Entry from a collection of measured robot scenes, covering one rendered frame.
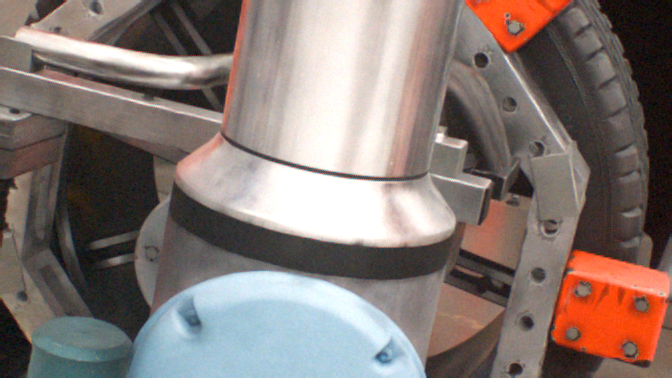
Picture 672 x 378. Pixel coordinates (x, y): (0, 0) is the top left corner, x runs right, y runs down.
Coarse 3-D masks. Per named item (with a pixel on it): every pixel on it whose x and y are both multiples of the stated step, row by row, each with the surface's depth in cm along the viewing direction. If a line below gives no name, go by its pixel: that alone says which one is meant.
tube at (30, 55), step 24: (0, 48) 104; (24, 48) 104; (48, 48) 103; (72, 48) 103; (96, 48) 103; (24, 72) 104; (96, 72) 103; (120, 72) 102; (144, 72) 102; (168, 72) 103; (192, 72) 104; (216, 72) 107
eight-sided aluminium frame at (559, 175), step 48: (96, 0) 122; (144, 0) 121; (480, 48) 113; (528, 96) 113; (528, 144) 114; (576, 144) 119; (48, 192) 132; (576, 192) 114; (48, 240) 134; (528, 240) 116; (0, 288) 130; (48, 288) 131; (528, 288) 116; (528, 336) 117
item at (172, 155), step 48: (192, 0) 140; (144, 48) 141; (192, 48) 133; (96, 144) 141; (144, 144) 135; (96, 192) 143; (144, 192) 155; (96, 240) 138; (96, 288) 139; (480, 336) 147
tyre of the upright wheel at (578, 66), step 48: (48, 0) 132; (576, 0) 124; (528, 48) 121; (576, 48) 120; (576, 96) 120; (624, 96) 124; (624, 144) 121; (624, 192) 121; (576, 240) 123; (624, 240) 122
